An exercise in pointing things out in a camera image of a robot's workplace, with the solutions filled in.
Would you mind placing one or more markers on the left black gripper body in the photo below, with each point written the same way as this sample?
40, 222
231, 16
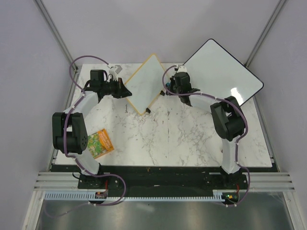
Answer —
112, 89

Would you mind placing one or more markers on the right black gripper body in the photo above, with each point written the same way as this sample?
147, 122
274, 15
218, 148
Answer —
177, 89

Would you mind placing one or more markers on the yellow framed small whiteboard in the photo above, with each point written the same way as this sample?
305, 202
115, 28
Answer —
145, 84

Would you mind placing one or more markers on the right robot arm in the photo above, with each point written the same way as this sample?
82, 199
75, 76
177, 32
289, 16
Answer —
228, 119

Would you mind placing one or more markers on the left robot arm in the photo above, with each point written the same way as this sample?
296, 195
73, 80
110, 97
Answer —
68, 127

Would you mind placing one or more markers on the black framed large whiteboard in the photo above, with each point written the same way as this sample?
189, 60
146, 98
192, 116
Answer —
216, 72

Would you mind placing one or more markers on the orange green picture book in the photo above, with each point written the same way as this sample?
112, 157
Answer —
99, 144

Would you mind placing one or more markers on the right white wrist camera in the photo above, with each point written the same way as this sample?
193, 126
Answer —
180, 68

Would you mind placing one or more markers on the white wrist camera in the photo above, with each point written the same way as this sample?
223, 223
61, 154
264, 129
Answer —
114, 71
180, 68

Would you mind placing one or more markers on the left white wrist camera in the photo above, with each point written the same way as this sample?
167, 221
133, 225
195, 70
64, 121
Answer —
114, 71

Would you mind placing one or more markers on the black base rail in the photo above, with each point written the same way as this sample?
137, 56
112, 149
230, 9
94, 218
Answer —
161, 181

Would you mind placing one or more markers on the aluminium front rail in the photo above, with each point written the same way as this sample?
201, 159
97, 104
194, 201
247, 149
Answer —
260, 182

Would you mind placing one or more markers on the left aluminium frame post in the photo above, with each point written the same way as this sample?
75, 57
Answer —
53, 29

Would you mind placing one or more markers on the aluminium frame post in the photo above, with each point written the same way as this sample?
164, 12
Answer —
266, 30
53, 29

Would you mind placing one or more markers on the white slotted cable duct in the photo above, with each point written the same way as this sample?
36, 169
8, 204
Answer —
95, 196

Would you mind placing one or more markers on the right aluminium frame post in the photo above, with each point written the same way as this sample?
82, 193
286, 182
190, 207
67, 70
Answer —
266, 30

